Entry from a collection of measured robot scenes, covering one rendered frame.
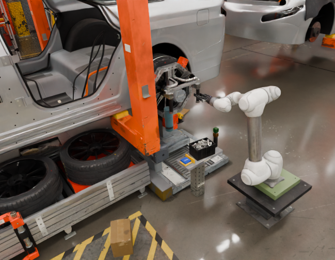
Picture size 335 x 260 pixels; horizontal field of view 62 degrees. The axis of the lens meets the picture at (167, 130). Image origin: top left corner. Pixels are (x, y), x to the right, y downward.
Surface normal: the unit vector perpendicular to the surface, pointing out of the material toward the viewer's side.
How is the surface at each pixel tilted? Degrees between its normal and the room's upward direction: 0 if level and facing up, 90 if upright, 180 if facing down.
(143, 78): 90
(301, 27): 93
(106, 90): 90
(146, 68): 90
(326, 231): 0
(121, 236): 0
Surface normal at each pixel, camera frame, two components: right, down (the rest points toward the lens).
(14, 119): 0.60, 0.42
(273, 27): -0.48, 0.49
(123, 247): 0.15, 0.51
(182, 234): -0.06, -0.85
